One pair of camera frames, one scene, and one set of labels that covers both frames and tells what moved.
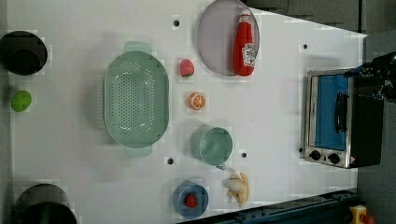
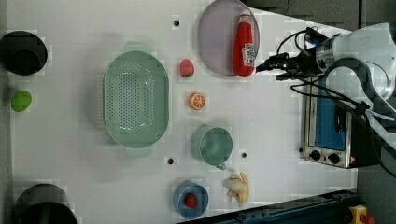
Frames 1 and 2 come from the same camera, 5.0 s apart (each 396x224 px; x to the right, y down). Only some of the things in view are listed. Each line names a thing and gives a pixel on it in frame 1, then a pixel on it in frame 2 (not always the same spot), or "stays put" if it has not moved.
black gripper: x=376 y=77 → x=302 y=66
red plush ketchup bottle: x=244 y=60 stays put
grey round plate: x=217 y=35 stays put
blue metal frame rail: x=329 y=208 stays put
